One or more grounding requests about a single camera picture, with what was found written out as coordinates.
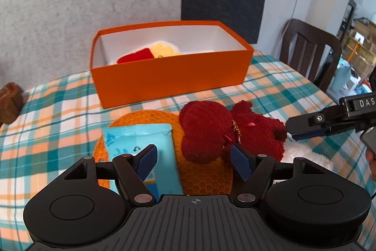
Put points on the yellow and white plush toy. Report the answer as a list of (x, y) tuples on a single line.
[(164, 49)]

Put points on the light blue wet wipes packet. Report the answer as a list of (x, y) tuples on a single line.
[(132, 136)]

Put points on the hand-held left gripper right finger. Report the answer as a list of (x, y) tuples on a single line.
[(239, 161)]

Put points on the orange cardboard box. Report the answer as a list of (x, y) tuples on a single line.
[(170, 77)]

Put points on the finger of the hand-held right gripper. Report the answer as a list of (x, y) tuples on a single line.
[(308, 132)]

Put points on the storage shelf with boxes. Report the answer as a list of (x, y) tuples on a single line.
[(359, 42)]

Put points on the red plush toy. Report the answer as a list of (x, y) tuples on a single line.
[(135, 56)]

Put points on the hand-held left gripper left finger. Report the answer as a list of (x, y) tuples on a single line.
[(147, 162)]

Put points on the orange honeycomb silicone mat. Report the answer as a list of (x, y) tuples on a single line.
[(205, 177)]

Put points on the dark wooden chair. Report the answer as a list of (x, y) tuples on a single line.
[(305, 45)]

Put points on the light blue container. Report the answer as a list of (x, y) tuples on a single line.
[(340, 76)]

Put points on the dark red teddy bear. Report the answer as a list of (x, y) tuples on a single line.
[(205, 127)]

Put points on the carved wooden block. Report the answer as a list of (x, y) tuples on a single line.
[(10, 101)]

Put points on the person's right hand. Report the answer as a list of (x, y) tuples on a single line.
[(371, 164)]

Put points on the plaid tablecloth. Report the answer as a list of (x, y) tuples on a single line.
[(58, 109)]

